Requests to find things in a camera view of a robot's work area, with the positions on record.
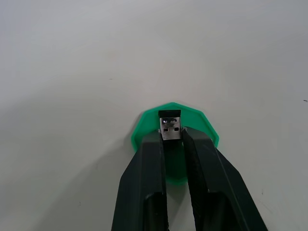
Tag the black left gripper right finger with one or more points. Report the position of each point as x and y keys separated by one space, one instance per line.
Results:
x=216 y=183

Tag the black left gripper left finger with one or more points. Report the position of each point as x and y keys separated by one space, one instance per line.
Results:
x=139 y=183

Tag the small silver black USB receiver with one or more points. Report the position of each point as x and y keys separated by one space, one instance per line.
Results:
x=171 y=126

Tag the green polygonal plastic holder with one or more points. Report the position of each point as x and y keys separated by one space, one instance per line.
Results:
x=149 y=125

